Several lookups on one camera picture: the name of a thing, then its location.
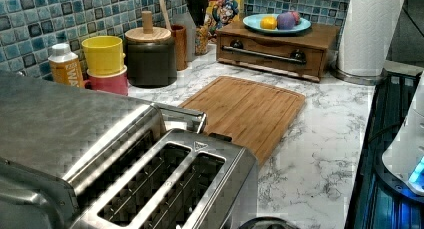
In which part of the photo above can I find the light blue plate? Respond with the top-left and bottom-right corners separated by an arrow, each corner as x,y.
243,13 -> 311,35

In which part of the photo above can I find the purple plum toy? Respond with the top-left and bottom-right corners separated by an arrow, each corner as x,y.
277,12 -> 296,30

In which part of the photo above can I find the wooden drawer box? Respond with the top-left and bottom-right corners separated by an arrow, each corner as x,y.
216,22 -> 340,82

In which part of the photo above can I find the silver two-slot toaster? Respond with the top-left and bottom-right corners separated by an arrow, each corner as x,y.
70,129 -> 258,229

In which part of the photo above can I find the dark canister wooden lid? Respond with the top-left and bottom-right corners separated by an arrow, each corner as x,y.
125,11 -> 177,88

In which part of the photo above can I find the black pepper grinder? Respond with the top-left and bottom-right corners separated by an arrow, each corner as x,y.
185,0 -> 208,27

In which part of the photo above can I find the orange bottle white cap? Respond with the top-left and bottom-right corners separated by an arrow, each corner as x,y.
48,43 -> 84,88

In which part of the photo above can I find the yellow orange fruit toy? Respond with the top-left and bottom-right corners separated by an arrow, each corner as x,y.
260,16 -> 278,30

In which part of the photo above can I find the yellow cereal box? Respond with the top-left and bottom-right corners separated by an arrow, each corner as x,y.
204,0 -> 244,42

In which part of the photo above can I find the yellow mug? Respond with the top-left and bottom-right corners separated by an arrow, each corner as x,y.
82,36 -> 125,76

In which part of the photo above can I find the silver toaster oven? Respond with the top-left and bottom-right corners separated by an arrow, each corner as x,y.
0,72 -> 206,229

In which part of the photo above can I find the bamboo cutting board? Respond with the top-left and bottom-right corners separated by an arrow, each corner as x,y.
180,76 -> 305,164

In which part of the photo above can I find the red strawberry toy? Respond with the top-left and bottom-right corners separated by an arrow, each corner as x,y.
290,11 -> 301,25

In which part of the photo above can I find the white paper towel roll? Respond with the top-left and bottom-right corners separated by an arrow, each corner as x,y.
337,0 -> 404,77

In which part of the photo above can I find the brown wooden utensil holder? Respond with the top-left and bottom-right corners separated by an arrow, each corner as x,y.
171,24 -> 187,71

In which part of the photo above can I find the wooden spoon handle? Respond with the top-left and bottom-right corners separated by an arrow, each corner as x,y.
158,0 -> 172,31

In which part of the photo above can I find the pink mug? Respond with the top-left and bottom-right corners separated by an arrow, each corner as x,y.
83,66 -> 128,96

